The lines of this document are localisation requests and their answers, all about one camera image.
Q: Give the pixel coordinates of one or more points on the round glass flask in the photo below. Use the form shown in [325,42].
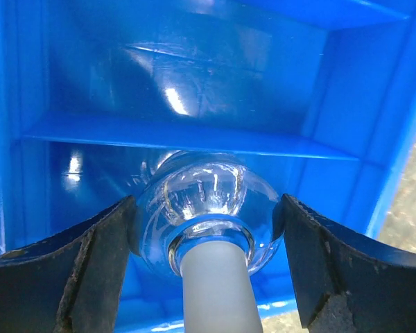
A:
[207,219]

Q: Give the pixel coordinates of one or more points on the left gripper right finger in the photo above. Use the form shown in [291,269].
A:
[345,281]

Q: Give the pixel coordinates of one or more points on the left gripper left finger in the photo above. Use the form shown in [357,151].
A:
[70,282]

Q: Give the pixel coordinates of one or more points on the blue compartment bin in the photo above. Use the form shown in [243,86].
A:
[316,97]

